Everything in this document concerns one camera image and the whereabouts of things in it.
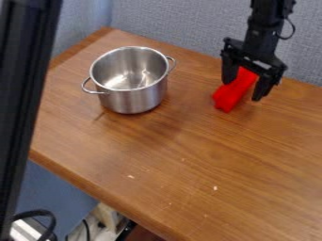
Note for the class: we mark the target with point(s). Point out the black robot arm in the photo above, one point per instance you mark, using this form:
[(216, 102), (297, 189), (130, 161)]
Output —
[(269, 25)]

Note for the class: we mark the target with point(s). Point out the stainless steel pot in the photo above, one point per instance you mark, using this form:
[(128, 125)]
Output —
[(128, 79)]

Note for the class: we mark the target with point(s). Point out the white clutter under table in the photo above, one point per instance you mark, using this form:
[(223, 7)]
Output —
[(104, 225)]

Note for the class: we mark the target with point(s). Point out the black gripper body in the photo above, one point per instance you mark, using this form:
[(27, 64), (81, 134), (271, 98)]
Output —
[(255, 51)]

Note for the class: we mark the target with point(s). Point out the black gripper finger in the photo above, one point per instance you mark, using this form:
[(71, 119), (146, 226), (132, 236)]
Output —
[(263, 87), (230, 68)]

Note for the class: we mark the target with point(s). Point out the red plastic block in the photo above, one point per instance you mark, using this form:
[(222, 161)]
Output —
[(228, 94)]

